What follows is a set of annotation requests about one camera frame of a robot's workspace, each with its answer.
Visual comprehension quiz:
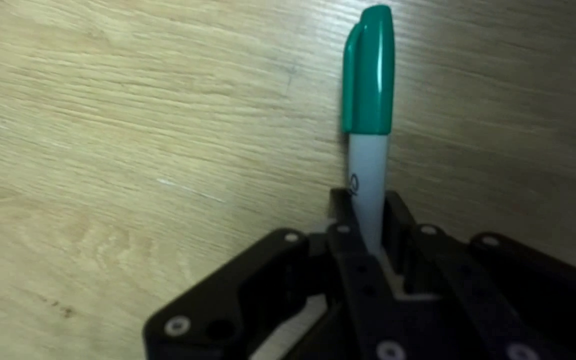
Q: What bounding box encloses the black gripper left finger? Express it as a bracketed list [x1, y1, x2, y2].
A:
[141, 187, 411, 360]

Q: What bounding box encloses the green capped grey marker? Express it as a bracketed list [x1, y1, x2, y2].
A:
[338, 2, 397, 261]

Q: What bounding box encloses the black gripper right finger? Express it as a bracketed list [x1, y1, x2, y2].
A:
[381, 190, 576, 360]

